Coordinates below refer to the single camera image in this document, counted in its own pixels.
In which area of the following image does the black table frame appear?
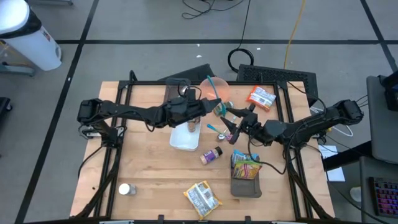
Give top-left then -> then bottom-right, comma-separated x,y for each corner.
74,70 -> 336,224

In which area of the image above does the white trash bin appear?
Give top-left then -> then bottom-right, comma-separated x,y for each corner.
0,0 -> 63,72

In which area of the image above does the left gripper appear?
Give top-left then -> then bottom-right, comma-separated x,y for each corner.
160,96 -> 223,128

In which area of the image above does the teal silicone spatula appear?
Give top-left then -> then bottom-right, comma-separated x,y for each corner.
206,75 -> 221,101

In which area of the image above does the white plastic tray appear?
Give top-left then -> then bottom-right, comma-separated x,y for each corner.
169,119 -> 200,152

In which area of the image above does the grey desk top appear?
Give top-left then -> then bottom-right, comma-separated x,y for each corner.
359,155 -> 398,224
366,75 -> 398,165

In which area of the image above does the white cable bundle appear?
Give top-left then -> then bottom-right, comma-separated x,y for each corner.
309,105 -> 354,138

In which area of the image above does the backlit black keyboard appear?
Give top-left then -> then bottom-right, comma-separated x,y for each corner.
369,176 -> 398,218

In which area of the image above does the yellow cable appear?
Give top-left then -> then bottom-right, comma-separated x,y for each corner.
282,0 -> 308,70

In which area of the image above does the lime shrimp ramen packet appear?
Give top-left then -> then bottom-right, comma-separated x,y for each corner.
231,159 -> 264,180

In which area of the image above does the brown plastic tray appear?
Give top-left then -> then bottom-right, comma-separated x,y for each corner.
229,154 -> 263,199
163,77 -> 191,103

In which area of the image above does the purple label spice jar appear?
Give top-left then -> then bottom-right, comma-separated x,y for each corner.
200,146 -> 223,166

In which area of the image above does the black loose cable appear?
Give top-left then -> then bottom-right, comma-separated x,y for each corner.
181,0 -> 247,20

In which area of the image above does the green spice jar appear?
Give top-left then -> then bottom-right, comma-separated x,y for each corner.
213,101 -> 234,118

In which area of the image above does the black flat panel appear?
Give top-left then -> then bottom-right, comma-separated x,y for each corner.
157,63 -> 216,83

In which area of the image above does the orange ramen packet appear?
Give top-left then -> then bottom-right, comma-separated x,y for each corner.
246,85 -> 277,113

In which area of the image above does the black box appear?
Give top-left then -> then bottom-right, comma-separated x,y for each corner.
377,70 -> 398,112

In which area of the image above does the yellow white ramen packet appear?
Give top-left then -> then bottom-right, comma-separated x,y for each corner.
182,180 -> 223,221

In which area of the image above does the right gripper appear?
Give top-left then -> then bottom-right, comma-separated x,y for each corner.
219,103 -> 259,145

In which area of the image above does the black power cable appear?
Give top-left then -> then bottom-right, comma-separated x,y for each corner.
226,0 -> 255,74

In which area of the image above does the white lid spice jar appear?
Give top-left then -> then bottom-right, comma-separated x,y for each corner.
118,182 -> 137,197

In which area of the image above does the orange translucent bowl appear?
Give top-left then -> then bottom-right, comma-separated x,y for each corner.
198,77 -> 231,103

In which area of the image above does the black desk leg bar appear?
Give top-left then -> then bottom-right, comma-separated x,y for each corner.
322,140 -> 373,172

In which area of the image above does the patterned handle metal spoon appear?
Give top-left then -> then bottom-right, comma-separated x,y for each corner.
216,115 -> 238,142

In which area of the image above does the white paper sheet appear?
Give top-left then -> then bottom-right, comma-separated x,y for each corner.
318,144 -> 346,183

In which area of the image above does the yellow blue ramen packet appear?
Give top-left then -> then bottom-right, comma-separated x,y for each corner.
231,149 -> 261,166

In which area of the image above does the grey computer mouse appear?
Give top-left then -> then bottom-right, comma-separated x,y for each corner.
349,186 -> 363,203

